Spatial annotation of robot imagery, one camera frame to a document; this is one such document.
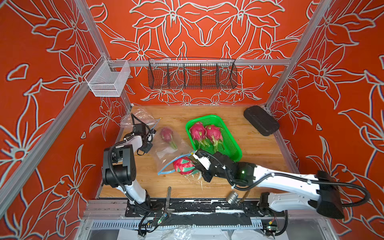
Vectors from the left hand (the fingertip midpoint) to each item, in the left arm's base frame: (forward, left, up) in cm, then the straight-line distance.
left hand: (142, 144), depth 96 cm
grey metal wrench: (-36, -24, -1) cm, 43 cm away
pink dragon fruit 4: (-18, -31, +13) cm, 38 cm away
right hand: (-18, -35, +16) cm, 43 cm away
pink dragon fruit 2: (+6, -47, +8) cm, 48 cm away
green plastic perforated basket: (-2, -58, +3) cm, 58 cm away
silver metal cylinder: (-29, -55, +2) cm, 62 cm away
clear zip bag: (-1, -18, +3) cm, 19 cm away
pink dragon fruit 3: (+4, -17, +7) cm, 19 cm away
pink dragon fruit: (+6, -37, +9) cm, 38 cm away
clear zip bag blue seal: (+21, +8, +4) cm, 23 cm away
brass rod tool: (-27, -63, -1) cm, 68 cm away
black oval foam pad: (+23, -82, +4) cm, 85 cm away
